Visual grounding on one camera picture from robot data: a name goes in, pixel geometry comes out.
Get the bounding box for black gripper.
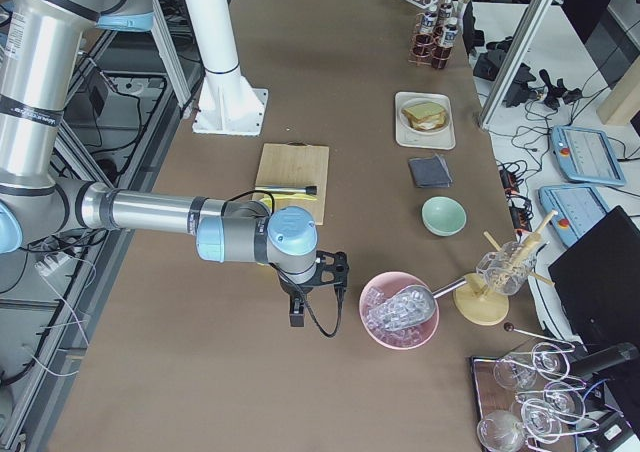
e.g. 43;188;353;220
278;250;348;327

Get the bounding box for white round plate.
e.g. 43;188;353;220
400;99;449;133

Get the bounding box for bread slice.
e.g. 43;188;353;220
401;101;446;122
409;118;447;133

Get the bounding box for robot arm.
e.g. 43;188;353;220
1;0;349;327

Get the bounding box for cream rabbit tray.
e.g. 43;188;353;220
394;91;456;150

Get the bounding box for wine glass rack tray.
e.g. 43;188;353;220
469;341;599;451

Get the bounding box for pink bowl with ice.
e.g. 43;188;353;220
359;271;439;350

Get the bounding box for yellow plastic knife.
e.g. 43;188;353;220
259;193;318;203

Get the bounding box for metal ice scoop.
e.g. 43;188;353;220
366;278;467;332

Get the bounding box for steel muddler black tip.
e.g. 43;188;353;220
256;185;318;196

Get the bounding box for bamboo cutting board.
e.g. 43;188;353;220
255;143;330;225

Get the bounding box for mint green bowl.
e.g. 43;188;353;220
421;196;467;237

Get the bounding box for wooden mug tree stand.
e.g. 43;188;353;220
454;210;558;326

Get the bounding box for grey folded cloth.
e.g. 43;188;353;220
408;154;453;188

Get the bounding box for glass mug on stand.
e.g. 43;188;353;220
476;241;542;296

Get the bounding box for blue teach pendant near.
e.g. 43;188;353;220
538;184;610;247

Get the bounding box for blue teach pendant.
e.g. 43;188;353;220
538;184;610;247
550;126;627;187

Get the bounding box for black laptop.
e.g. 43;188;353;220
549;206;639;349

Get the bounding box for drink bottle white cap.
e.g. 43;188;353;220
439;17;459;48
438;0;453;24
418;11;437;36

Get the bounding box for blue teach pendant far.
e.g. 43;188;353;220
550;126;627;187

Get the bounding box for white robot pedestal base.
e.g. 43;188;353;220
185;0;268;137

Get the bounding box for copper wire bottle rack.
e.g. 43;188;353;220
408;13;451;70

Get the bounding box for aluminium frame post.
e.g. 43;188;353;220
478;0;553;131

